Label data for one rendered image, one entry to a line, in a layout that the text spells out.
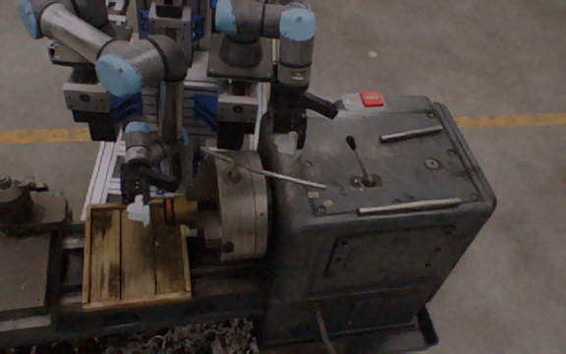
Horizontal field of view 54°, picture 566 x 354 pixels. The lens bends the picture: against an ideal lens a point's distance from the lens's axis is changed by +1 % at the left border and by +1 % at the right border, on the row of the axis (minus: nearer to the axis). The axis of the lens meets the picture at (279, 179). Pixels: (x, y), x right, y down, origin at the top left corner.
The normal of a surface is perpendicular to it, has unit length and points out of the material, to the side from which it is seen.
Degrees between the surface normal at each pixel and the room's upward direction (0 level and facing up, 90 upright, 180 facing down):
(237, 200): 34
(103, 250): 0
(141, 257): 0
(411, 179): 0
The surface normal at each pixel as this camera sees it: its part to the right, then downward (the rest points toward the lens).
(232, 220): 0.22, 0.21
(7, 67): 0.11, -0.64
